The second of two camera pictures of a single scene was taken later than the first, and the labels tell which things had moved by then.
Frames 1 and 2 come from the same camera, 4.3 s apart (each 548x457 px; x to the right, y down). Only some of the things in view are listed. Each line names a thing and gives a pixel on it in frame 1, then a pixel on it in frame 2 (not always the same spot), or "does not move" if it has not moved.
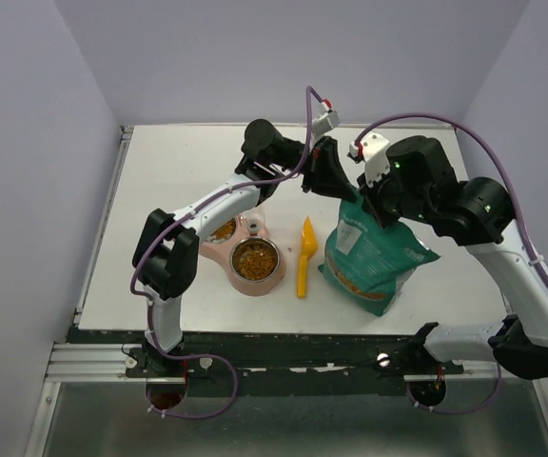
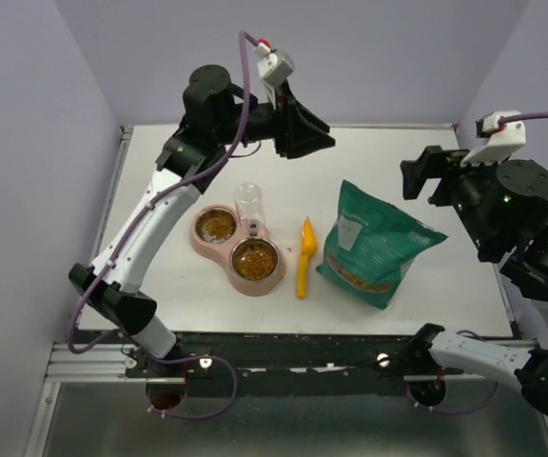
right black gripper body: (387, 201) to (459, 186)
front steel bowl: (254, 259) does not move
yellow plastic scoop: (308, 248) does not move
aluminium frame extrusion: (90, 363) does not move
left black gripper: (324, 173) to (292, 140)
